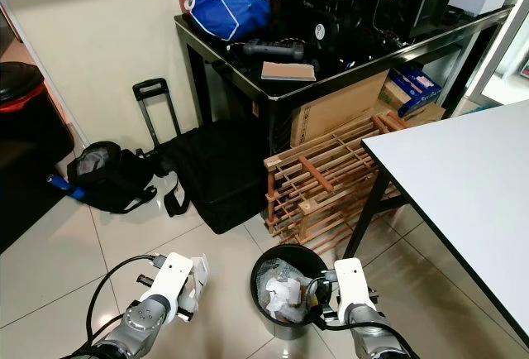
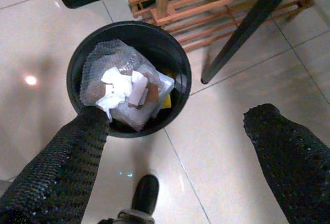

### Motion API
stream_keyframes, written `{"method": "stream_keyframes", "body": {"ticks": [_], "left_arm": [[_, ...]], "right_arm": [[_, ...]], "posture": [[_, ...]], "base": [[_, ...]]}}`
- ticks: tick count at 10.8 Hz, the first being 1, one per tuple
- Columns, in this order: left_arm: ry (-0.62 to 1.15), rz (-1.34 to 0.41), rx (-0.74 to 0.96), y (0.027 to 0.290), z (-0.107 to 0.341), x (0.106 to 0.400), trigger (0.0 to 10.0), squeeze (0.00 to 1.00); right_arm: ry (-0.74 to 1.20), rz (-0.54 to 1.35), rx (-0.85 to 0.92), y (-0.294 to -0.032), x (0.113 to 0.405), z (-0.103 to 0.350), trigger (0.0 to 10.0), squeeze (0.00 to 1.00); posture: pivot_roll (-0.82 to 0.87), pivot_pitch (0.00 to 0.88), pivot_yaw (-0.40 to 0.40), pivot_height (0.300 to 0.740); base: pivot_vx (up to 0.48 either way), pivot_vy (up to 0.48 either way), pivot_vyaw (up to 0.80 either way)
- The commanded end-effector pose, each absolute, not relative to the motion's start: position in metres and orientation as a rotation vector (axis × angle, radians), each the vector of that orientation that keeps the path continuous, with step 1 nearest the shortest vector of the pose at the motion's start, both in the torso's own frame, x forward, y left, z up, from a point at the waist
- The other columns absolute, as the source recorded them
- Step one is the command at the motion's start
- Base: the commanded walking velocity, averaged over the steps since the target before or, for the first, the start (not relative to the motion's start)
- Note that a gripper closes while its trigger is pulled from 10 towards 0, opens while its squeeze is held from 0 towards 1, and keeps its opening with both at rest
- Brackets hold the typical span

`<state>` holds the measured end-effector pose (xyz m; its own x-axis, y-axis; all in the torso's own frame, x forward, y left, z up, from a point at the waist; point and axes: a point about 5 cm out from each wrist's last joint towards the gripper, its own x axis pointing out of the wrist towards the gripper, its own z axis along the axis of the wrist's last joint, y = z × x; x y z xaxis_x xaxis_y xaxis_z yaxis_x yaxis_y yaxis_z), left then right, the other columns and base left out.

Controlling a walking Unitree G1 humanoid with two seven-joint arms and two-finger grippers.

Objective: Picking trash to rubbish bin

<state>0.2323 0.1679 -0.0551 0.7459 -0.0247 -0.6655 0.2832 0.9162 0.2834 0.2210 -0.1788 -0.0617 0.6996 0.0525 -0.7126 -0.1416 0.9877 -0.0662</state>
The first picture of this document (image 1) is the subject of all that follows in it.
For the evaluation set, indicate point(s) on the white tissue trash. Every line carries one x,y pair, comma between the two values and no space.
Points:
202,280

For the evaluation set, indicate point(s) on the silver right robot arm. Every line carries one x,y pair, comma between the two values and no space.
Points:
376,334

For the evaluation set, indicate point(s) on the brown trash piece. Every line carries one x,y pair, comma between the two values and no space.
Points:
307,289

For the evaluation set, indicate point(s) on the white crumpled paper trash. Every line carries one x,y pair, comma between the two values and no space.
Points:
285,291

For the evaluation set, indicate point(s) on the black round rubbish bin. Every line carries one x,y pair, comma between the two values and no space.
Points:
264,322

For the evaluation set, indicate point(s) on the black bin with red rim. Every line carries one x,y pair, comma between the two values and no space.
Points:
18,86

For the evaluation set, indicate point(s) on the wooden slatted rack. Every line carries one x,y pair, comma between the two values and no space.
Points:
314,189

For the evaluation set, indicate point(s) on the black trolley suitcase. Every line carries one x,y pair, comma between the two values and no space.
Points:
219,173

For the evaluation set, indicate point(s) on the small black open bag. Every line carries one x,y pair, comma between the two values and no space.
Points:
111,181

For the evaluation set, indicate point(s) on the white table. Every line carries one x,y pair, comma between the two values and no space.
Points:
463,185

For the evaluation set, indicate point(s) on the flat brown cardboard box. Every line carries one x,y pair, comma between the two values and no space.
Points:
339,111

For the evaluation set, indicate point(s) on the dark cabinet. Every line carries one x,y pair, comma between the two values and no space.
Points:
21,177

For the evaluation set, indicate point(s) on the blue printed carton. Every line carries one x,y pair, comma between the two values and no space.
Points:
413,90

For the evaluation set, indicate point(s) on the brown notebook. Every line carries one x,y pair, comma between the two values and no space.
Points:
288,71

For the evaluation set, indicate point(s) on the black glossy table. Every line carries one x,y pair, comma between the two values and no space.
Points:
347,65

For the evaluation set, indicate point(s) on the black handheld device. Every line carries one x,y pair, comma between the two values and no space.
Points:
274,48

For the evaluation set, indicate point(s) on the black computer case with fan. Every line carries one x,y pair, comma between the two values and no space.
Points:
326,7

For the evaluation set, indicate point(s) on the blue fabric bag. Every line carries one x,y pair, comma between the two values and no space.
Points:
230,2

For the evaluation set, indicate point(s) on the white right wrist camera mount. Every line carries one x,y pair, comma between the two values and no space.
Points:
354,286

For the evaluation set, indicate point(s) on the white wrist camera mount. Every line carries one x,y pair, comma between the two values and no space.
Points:
354,286
173,280

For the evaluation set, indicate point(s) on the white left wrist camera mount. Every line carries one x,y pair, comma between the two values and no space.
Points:
173,280

